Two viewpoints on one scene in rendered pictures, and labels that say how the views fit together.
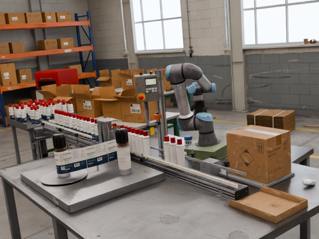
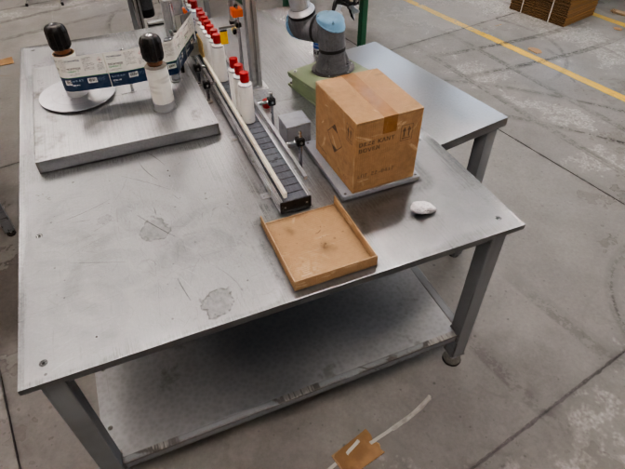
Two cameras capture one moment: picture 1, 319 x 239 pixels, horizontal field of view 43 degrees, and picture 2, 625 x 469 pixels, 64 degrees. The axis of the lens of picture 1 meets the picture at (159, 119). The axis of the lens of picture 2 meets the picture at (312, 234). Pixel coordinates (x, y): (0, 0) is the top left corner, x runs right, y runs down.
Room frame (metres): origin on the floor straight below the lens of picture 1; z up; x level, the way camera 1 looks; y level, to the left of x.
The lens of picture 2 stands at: (0.87, -0.78, 1.92)
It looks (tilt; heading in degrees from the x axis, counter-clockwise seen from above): 44 degrees down; 14
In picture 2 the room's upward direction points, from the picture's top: 1 degrees counter-clockwise
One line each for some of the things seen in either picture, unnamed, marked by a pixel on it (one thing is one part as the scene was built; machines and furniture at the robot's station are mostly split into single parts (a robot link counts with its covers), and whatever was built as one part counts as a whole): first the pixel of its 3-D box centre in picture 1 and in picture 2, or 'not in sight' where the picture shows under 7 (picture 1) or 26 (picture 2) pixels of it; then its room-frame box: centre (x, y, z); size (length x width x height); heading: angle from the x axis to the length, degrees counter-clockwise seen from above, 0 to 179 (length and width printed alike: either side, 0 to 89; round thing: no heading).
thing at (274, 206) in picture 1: (267, 202); (316, 239); (1.93, -0.52, 0.85); 0.30 x 0.26 x 0.04; 36
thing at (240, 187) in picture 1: (153, 162); (227, 90); (2.74, 0.07, 0.86); 1.65 x 0.08 x 0.04; 36
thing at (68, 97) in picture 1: (71, 99); not in sight; (5.52, 1.19, 0.97); 0.44 x 0.38 x 0.37; 141
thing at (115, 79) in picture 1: (110, 78); not in sight; (8.02, 0.90, 0.97); 0.51 x 0.36 x 0.37; 139
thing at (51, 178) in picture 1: (64, 176); (78, 94); (2.52, 0.66, 0.89); 0.31 x 0.31 x 0.01
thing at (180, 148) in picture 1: (180, 153); (246, 98); (2.49, -0.12, 0.98); 0.05 x 0.05 x 0.20
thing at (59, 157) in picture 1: (61, 154); (65, 60); (2.52, 0.66, 1.04); 0.09 x 0.09 x 0.29
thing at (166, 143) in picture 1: (167, 150); (235, 83); (2.59, -0.04, 0.98); 0.05 x 0.05 x 0.20
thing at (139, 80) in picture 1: (147, 87); not in sight; (2.87, 0.07, 1.38); 0.17 x 0.10 x 0.19; 91
